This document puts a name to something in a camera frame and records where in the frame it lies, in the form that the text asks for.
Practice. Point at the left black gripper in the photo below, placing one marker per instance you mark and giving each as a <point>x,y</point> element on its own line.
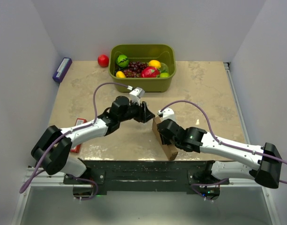
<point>143,115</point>

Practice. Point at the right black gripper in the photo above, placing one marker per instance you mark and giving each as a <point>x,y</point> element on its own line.
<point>164,140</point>

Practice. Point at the brown cardboard box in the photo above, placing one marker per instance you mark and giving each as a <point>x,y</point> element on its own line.
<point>170,151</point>

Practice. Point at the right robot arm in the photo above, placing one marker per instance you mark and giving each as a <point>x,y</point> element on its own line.
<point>259,163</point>

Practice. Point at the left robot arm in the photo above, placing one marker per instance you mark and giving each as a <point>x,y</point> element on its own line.
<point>53,148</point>

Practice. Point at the red flat box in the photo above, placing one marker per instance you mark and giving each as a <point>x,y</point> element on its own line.
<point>77,148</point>

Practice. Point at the purple flat box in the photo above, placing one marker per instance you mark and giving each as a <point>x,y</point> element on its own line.
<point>62,69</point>

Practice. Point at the green lime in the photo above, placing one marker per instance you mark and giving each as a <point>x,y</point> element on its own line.
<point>164,75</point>

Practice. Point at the red dragon fruit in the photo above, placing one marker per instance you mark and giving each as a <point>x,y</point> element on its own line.
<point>150,72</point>

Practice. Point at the purple grape bunch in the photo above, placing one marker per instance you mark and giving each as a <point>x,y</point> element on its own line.
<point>134,69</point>

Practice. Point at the green plastic bin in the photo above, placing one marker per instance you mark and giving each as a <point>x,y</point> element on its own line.
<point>144,53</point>

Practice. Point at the small yellow fruit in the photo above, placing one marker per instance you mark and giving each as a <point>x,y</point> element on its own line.
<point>120,74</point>

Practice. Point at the yellow lemon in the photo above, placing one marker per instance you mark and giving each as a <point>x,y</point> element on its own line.
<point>154,63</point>

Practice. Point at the green striped ball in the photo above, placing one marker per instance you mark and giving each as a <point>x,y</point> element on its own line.
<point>122,61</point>

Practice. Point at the red apple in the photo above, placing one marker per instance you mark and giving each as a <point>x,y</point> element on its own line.
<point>103,60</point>

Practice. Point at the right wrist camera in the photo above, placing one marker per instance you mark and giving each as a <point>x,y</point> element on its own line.
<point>166,113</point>

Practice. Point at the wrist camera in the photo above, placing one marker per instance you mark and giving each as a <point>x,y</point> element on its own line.
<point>166,113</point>
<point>135,94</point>

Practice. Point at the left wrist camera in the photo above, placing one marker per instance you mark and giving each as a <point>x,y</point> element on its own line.
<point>135,94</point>

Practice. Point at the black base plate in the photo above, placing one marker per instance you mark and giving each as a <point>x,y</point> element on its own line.
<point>147,176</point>

